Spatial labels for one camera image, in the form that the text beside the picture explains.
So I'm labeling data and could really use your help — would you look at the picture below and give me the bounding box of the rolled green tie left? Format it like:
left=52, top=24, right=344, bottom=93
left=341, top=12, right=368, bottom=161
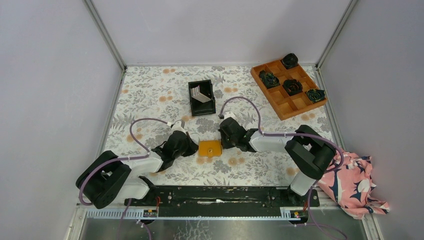
left=258, top=70, right=280, bottom=89

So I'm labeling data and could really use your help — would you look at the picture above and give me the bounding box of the rolled dark tie centre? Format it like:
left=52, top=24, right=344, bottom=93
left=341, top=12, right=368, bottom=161
left=282, top=79, right=303, bottom=96

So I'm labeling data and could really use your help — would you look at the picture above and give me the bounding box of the rolled dark tie top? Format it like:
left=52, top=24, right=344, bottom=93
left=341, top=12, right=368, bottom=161
left=281, top=53, right=299, bottom=70

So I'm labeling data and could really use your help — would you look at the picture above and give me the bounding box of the stack of credit cards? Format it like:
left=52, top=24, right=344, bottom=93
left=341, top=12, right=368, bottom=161
left=190, top=85, right=211, bottom=103

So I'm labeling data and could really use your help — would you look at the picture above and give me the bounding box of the black plastic card box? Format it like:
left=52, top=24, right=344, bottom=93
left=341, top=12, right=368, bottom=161
left=188, top=79, right=216, bottom=117

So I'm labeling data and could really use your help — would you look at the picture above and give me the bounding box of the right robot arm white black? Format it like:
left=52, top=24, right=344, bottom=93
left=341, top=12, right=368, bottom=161
left=218, top=115, right=337, bottom=206

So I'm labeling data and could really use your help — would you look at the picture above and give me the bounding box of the rolled green tie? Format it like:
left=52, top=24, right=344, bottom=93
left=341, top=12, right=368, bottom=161
left=305, top=89, right=326, bottom=104
left=258, top=70, right=280, bottom=89

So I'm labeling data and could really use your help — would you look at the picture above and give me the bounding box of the rolled dark tie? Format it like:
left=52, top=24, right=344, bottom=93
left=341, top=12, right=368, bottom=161
left=281, top=53, right=299, bottom=70
left=282, top=79, right=303, bottom=96

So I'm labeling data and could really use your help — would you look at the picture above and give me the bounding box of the pink patterned cloth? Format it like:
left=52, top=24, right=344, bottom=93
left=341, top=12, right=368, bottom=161
left=317, top=151, right=390, bottom=220

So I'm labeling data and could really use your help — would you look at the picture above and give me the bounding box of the yellow leather card holder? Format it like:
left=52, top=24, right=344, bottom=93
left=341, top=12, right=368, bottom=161
left=198, top=140, right=223, bottom=158

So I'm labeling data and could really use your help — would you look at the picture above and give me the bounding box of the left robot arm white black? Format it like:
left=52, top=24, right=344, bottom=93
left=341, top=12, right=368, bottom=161
left=75, top=130, right=199, bottom=209

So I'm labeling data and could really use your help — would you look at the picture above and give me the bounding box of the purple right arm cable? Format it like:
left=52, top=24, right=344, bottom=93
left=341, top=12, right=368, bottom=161
left=218, top=96, right=346, bottom=173

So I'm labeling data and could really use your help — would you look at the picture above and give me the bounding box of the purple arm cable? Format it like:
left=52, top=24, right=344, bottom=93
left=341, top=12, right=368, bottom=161
left=218, top=96, right=346, bottom=173
left=77, top=118, right=173, bottom=240

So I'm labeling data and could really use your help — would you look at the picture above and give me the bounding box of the rolled green tie right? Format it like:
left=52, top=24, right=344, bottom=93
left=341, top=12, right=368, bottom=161
left=305, top=89, right=326, bottom=104

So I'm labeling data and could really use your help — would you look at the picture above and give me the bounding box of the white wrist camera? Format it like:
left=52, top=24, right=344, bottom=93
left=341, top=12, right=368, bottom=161
left=167, top=119, right=187, bottom=134
left=218, top=111, right=236, bottom=120

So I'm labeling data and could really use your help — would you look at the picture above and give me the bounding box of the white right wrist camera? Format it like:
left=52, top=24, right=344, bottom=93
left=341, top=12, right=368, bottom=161
left=218, top=111, right=236, bottom=120

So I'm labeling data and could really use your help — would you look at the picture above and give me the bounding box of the orange wooden compartment tray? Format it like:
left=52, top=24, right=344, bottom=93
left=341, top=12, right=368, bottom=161
left=250, top=59, right=328, bottom=120

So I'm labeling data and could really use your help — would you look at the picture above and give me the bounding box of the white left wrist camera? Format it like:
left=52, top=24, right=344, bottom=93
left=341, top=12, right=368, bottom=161
left=167, top=119, right=187, bottom=134

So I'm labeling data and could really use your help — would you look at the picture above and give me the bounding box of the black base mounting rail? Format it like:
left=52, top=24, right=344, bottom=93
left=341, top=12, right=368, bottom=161
left=124, top=185, right=320, bottom=218

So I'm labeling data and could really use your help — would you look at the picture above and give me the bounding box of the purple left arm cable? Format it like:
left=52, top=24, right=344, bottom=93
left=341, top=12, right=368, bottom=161
left=77, top=118, right=173, bottom=240

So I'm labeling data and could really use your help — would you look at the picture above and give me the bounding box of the floral patterned table mat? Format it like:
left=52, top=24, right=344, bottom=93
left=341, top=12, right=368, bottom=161
left=104, top=66, right=333, bottom=186

